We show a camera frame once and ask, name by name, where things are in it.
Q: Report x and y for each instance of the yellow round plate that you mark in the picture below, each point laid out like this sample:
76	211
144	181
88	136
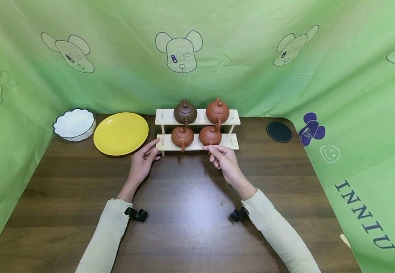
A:
121	133

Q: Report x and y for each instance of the small beige tape piece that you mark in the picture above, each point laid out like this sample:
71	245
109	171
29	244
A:
345	240

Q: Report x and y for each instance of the dark brown clay teapot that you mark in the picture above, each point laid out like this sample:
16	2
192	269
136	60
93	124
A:
185	113

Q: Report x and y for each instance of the person's left forearm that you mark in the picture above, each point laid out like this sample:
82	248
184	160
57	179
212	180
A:
106	235

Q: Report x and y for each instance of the person's left thumb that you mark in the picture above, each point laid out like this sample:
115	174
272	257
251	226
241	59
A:
153	154

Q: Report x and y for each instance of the two-tier light wooden rack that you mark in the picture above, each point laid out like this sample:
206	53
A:
230	141

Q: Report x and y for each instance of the reddish-brown clay teapot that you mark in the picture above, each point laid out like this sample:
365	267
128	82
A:
210	136
217	112
182	138

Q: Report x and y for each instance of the person's right hand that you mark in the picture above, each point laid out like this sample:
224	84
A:
229	165

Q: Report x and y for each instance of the person's right forearm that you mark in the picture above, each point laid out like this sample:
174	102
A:
279	235

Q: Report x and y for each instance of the person's left index finger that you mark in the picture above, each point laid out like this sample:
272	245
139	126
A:
151	145

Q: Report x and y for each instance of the black round coaster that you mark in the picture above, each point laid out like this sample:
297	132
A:
279	131

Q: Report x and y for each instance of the person's right index finger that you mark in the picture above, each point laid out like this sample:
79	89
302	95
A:
219	147

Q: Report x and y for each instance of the person's right thumb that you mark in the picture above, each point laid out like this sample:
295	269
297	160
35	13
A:
215	152

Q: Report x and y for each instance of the person's right fingers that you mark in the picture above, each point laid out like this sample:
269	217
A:
216	163

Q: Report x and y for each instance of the person's left hand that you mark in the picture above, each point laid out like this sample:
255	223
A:
138	168

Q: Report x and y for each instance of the person's left fingers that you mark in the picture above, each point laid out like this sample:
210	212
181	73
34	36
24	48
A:
157	157

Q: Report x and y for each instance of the white scalloped bowl, dark rim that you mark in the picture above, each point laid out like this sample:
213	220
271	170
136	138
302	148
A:
75	124

